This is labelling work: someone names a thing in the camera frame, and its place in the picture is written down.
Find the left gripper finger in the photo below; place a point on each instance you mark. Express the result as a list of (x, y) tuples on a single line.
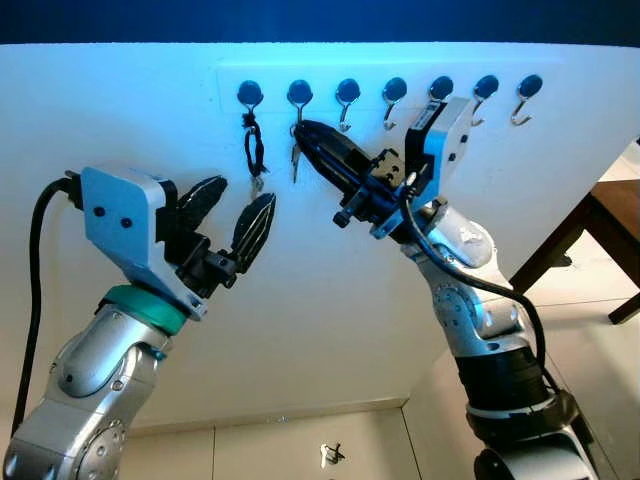
[(255, 228), (203, 203)]

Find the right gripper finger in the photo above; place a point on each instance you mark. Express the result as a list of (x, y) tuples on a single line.
[(333, 168), (338, 145)]

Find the small key bunch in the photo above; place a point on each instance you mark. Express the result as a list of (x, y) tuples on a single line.
[(295, 158)]

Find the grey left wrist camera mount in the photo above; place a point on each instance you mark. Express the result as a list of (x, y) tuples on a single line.
[(120, 220)]

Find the metal hook black base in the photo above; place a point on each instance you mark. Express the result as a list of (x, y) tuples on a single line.
[(530, 86), (347, 92), (486, 87), (441, 88), (299, 95), (249, 95), (394, 90)]

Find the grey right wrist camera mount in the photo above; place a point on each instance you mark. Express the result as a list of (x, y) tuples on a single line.
[(445, 140)]

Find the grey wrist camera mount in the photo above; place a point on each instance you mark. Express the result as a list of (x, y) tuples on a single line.
[(120, 220), (445, 140)]

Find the dark wooden table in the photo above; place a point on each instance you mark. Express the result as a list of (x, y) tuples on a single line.
[(590, 230)]

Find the small white floor fitting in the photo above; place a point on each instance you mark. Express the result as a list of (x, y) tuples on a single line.
[(330, 455)]

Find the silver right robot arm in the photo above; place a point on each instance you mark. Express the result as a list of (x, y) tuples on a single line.
[(470, 300)]

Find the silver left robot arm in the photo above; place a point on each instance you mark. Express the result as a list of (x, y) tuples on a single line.
[(85, 380)]

